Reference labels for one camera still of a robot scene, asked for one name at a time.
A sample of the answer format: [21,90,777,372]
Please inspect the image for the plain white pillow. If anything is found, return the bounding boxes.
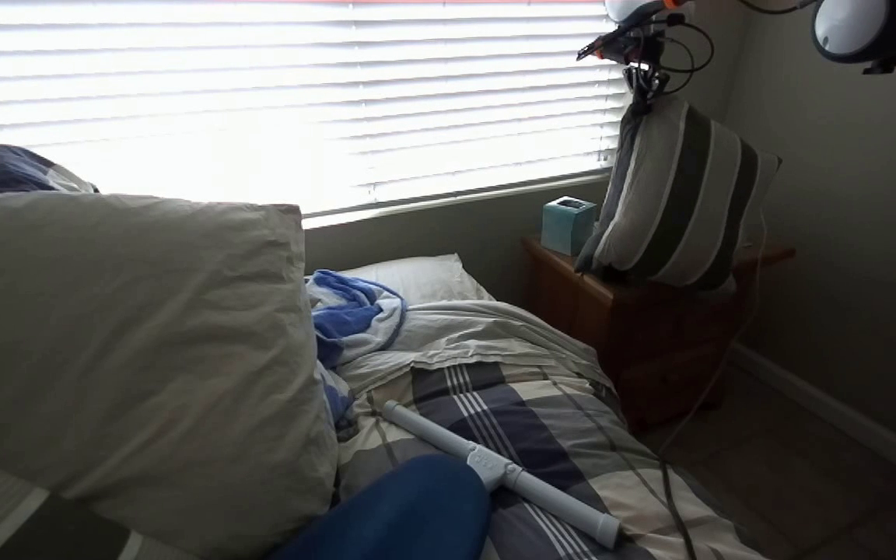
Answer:
[0,189,342,560]

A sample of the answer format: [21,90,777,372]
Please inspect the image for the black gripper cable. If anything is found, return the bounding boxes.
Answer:
[663,0,814,81]

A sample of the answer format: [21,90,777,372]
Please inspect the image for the white flat bed sheet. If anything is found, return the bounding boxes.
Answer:
[337,294,618,400]

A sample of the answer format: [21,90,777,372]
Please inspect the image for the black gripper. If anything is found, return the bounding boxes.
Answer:
[618,36,675,111]

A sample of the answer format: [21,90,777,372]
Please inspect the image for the small beige grey-striped pillow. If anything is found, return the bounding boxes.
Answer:
[0,453,151,560]

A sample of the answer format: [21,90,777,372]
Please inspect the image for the solid blue cushion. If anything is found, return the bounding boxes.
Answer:
[263,452,494,560]

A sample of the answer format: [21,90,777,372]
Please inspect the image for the blue plaid pillow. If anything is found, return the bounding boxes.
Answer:
[0,139,103,198]

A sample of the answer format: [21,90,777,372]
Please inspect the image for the teal tissue box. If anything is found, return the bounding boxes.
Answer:
[538,194,602,258]

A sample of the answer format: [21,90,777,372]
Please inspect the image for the blue and white striped cloth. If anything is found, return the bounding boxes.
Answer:
[304,263,410,372]

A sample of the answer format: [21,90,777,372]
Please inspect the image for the brown wooden nightstand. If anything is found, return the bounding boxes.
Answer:
[521,232,801,436]

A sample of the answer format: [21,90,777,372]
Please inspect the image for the thin white cord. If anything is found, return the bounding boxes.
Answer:
[675,289,771,452]

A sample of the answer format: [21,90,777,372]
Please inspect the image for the large beige dark-striped pillow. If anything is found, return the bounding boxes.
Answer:
[575,93,783,294]

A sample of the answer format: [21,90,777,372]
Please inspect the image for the blue and white plaid blanket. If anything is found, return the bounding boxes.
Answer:
[332,353,775,560]

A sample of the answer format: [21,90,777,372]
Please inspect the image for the white T-shaped pipe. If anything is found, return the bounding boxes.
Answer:
[376,397,630,550]

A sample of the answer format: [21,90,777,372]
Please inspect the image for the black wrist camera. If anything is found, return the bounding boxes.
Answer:
[575,10,690,65]

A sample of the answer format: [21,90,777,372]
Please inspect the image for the long black cable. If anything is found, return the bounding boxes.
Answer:
[570,388,702,560]

